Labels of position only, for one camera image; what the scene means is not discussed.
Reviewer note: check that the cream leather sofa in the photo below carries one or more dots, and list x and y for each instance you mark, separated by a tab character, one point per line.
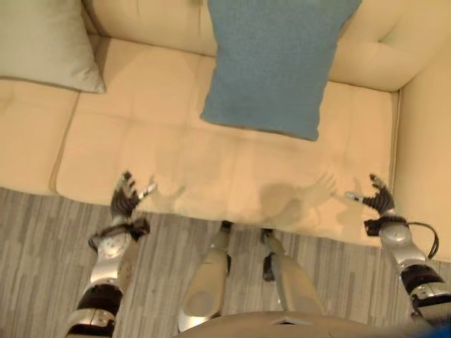
225	141

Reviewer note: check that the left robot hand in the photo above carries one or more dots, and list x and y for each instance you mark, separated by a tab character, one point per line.
123	200

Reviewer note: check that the left silver robot leg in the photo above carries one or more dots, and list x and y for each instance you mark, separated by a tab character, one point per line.
206	274

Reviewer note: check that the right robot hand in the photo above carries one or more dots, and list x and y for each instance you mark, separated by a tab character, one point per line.
380	201

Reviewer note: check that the right silver robot leg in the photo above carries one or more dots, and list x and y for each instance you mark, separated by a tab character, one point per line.
289	274

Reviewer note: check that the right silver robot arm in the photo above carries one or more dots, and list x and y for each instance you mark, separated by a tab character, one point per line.
408	260

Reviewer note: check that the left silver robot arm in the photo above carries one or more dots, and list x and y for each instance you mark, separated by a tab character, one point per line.
102	267

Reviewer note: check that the grey square cushion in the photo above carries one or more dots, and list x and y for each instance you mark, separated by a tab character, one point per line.
46	42

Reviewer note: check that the blue square cushion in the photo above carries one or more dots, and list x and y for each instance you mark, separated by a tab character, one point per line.
271	65

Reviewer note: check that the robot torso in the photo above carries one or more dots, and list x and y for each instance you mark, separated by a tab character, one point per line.
299	325

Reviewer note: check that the silver robot leg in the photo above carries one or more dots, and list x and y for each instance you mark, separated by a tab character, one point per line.
289	274
206	274

